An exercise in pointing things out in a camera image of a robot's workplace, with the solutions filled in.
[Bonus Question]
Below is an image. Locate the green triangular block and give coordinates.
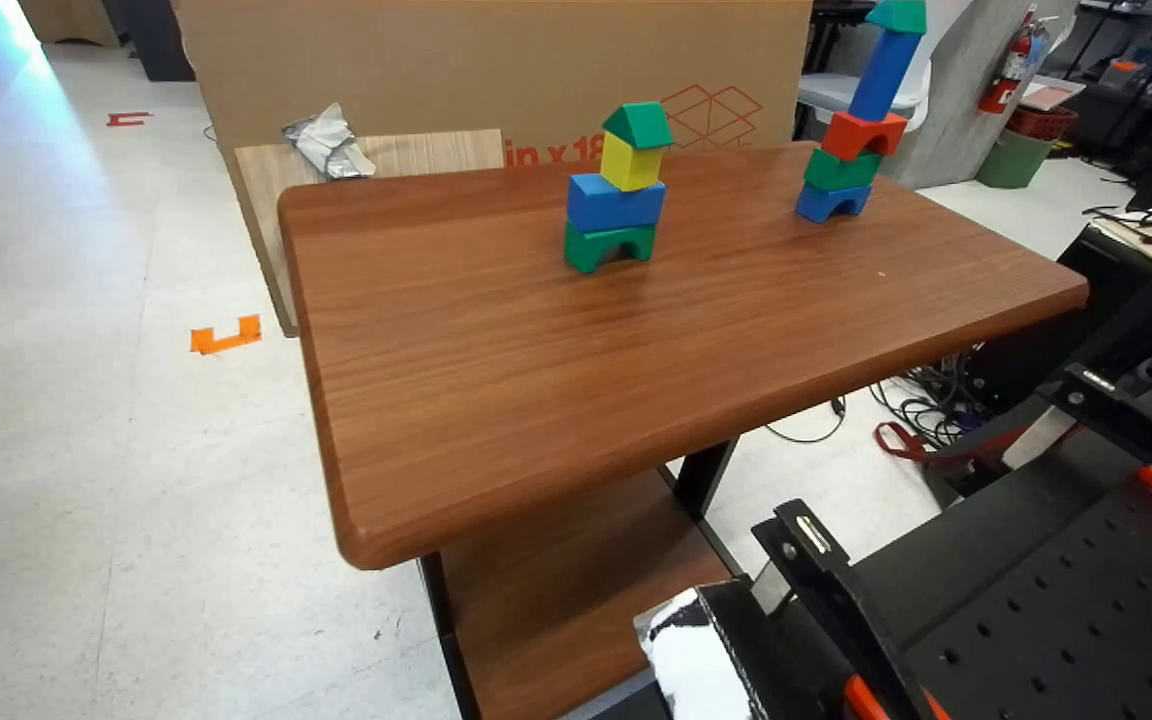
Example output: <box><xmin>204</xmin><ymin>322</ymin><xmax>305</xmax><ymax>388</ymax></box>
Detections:
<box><xmin>602</xmin><ymin>102</ymin><xmax>676</xmax><ymax>152</ymax></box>

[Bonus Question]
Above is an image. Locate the green arch block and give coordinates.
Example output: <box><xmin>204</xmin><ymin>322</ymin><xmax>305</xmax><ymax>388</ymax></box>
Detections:
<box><xmin>565</xmin><ymin>225</ymin><xmax>655</xmax><ymax>276</ymax></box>

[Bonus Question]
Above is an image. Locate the blue rectangular block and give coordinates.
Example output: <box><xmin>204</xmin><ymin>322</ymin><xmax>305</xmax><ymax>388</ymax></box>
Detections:
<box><xmin>568</xmin><ymin>174</ymin><xmax>662</xmax><ymax>233</ymax></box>

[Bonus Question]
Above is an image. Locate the yellow cube block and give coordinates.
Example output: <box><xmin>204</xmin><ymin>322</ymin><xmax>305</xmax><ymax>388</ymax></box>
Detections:
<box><xmin>601</xmin><ymin>131</ymin><xmax>662</xmax><ymax>192</ymax></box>

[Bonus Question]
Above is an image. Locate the blue arch block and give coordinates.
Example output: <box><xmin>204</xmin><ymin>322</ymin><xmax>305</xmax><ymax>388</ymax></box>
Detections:
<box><xmin>796</xmin><ymin>185</ymin><xmax>870</xmax><ymax>225</ymax></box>

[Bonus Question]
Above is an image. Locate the green block in right tower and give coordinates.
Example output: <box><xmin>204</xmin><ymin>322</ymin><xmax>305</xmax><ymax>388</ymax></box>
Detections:
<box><xmin>803</xmin><ymin>147</ymin><xmax>878</xmax><ymax>192</ymax></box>

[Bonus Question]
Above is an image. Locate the red arch block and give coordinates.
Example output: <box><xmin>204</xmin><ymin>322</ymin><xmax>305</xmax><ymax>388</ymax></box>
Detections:
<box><xmin>823</xmin><ymin>112</ymin><xmax>908</xmax><ymax>161</ymax></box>

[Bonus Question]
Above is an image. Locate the blue tall block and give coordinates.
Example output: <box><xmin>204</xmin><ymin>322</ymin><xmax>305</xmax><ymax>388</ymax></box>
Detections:
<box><xmin>849</xmin><ymin>33</ymin><xmax>919</xmax><ymax>121</ymax></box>

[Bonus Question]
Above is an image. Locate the teal top block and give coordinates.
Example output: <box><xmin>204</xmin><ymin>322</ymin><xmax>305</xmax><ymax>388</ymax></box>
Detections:
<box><xmin>869</xmin><ymin>0</ymin><xmax>927</xmax><ymax>38</ymax></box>

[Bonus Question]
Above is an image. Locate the black table leg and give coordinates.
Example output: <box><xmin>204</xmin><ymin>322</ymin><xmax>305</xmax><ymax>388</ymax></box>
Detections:
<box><xmin>671</xmin><ymin>439</ymin><xmax>737</xmax><ymax>520</ymax></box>

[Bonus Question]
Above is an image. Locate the lower wooden shelf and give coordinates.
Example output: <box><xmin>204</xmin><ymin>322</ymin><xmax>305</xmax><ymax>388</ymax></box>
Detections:
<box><xmin>425</xmin><ymin>471</ymin><xmax>726</xmax><ymax>720</ymax></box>

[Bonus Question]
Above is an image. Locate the large cardboard box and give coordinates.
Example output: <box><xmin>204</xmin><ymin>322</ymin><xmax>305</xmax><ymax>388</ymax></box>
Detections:
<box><xmin>173</xmin><ymin>0</ymin><xmax>806</xmax><ymax>163</ymax></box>

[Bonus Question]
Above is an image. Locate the orange tape floor marker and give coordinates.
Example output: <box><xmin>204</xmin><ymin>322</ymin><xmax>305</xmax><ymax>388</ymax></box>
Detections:
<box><xmin>187</xmin><ymin>317</ymin><xmax>263</xmax><ymax>355</ymax></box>

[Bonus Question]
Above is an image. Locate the green bucket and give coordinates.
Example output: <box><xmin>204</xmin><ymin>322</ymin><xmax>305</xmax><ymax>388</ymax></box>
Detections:
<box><xmin>975</xmin><ymin>131</ymin><xmax>1046</xmax><ymax>187</ymax></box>

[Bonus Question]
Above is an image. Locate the red tape floor marker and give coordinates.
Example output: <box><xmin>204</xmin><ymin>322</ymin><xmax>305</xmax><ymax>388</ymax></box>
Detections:
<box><xmin>106</xmin><ymin>112</ymin><xmax>153</xmax><ymax>129</ymax></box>

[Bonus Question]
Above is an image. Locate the red fire extinguisher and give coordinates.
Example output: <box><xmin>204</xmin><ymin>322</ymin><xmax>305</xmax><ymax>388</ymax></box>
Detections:
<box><xmin>975</xmin><ymin>14</ymin><xmax>1046</xmax><ymax>112</ymax></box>

